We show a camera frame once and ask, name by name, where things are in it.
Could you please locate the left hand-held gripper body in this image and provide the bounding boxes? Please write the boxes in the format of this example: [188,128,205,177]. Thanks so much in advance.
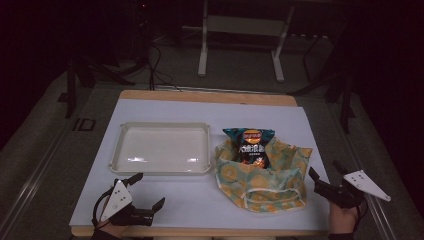
[99,179,157,228]

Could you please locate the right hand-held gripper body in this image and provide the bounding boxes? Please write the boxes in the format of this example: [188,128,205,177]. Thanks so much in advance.
[313,169,392,210]

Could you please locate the white plastic tray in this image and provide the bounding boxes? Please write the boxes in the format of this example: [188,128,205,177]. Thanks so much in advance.
[108,121,213,177]

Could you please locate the yellow green patterned cloth bag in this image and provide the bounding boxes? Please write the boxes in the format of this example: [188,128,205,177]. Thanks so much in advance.
[214,135,314,215]

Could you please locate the dark blue chip bag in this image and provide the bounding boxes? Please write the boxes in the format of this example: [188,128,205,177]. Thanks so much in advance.
[222,127,276,170]

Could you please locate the person's right hand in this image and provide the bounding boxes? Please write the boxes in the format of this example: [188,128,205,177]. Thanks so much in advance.
[328,199,362,236]

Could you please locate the person's left hand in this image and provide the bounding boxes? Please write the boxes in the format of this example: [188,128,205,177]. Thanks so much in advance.
[94,219,130,240]

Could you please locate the white table mat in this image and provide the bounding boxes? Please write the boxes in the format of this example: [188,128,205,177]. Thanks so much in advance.
[68,98,331,232]

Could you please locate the black floor stand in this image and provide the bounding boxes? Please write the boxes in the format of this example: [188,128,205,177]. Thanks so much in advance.
[289,63,357,135]
[64,54,136,120]

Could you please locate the black floor plate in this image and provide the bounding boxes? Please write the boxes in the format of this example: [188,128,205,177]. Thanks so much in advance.
[72,117,97,132]

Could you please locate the wooden table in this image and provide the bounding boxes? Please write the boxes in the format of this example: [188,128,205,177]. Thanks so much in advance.
[70,89,330,238]

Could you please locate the white metal stand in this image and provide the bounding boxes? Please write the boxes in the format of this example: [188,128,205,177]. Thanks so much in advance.
[197,0,296,84]

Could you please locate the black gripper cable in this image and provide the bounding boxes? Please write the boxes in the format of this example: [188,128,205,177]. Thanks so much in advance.
[91,185,117,230]
[353,196,370,234]

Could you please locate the black floor cables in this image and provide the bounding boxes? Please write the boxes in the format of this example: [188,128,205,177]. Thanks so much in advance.
[145,42,184,92]

